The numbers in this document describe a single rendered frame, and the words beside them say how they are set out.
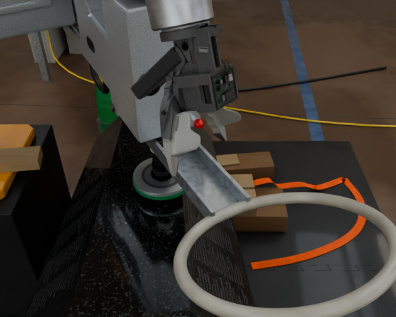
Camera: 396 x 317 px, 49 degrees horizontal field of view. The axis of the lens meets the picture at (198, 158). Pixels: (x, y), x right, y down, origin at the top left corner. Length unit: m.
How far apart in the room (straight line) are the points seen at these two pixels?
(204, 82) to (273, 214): 1.97
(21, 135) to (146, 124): 0.94
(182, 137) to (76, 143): 2.74
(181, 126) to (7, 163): 1.36
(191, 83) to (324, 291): 1.92
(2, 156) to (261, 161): 1.62
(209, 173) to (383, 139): 2.38
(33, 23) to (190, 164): 0.84
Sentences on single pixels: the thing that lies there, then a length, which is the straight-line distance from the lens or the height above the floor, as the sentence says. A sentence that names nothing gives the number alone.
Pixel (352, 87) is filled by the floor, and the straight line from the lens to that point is 4.13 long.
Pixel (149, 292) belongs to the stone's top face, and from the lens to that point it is 1.34.
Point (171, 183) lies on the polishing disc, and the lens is 1.56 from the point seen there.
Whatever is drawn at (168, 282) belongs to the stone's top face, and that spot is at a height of 0.84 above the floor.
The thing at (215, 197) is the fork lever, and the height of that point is 1.10.
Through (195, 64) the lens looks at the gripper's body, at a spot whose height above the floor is 1.67.
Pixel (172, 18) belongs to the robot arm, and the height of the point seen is 1.74.
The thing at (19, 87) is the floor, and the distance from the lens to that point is 4.20.
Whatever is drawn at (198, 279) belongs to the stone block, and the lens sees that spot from 1.40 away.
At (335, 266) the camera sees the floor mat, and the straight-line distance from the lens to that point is 2.53.
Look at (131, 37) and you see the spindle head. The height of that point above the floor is 1.49.
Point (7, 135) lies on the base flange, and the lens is 2.16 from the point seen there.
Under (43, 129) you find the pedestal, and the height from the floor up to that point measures 0.74.
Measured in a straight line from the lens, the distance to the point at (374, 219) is 1.06.
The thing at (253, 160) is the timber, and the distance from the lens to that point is 2.89.
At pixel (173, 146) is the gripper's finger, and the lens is 0.62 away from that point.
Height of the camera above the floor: 1.96
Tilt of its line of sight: 40 degrees down
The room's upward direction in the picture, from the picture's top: straight up
